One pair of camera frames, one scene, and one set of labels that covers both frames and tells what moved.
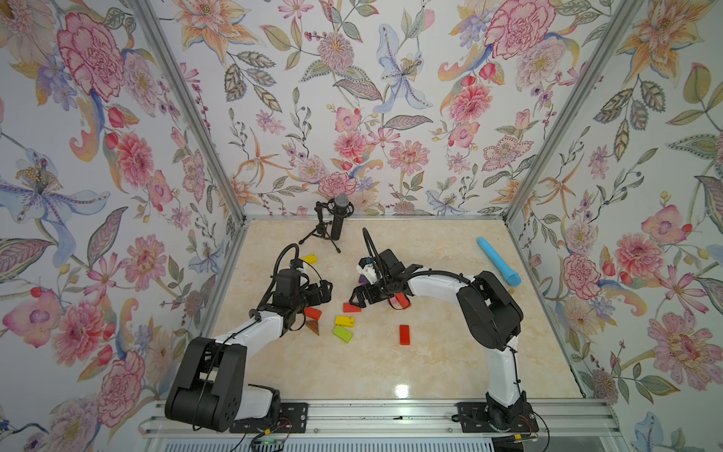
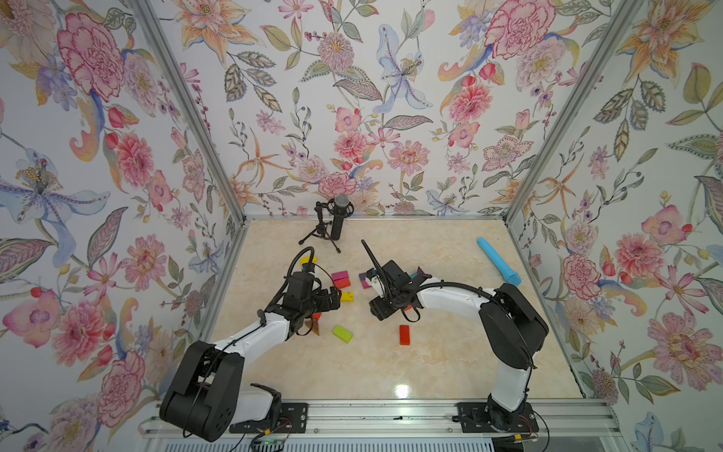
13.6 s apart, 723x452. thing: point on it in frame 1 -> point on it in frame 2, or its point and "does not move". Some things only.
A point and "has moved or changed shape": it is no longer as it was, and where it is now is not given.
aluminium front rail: x=397 y=420 does not move
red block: x=313 y=313 has moved or changed shape
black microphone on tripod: x=329 y=218 does not move
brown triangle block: x=313 y=326 does not move
